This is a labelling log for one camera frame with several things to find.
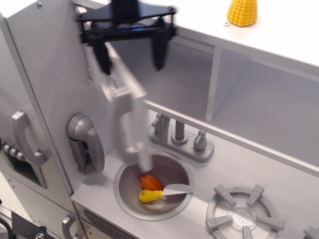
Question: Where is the grey toy stove burner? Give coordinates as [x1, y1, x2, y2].
[206, 184, 285, 239]

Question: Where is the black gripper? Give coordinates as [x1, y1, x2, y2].
[76, 0, 176, 75]

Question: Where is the grey toy wall phone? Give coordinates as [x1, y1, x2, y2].
[66, 113, 105, 176]

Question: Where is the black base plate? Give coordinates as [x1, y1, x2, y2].
[0, 201, 52, 239]

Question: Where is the yellow toy corn cob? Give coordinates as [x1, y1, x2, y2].
[226, 0, 258, 27]

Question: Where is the grey toy sink bowl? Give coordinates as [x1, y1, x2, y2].
[114, 151, 194, 221]

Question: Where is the white toy microwave door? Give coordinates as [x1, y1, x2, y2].
[84, 43, 153, 172]

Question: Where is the white toy kitchen cabinet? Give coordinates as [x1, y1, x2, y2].
[0, 0, 319, 239]

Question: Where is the yellow handled toy knife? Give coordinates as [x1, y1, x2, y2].
[139, 184, 194, 203]

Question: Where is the grey oven door handle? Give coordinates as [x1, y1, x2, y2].
[62, 215, 79, 239]

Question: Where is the grey toy faucet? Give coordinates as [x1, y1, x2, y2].
[147, 113, 215, 163]

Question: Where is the orange toy pepper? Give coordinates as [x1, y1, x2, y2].
[140, 174, 164, 191]

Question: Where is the grey fridge door handle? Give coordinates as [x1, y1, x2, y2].
[11, 111, 46, 167]

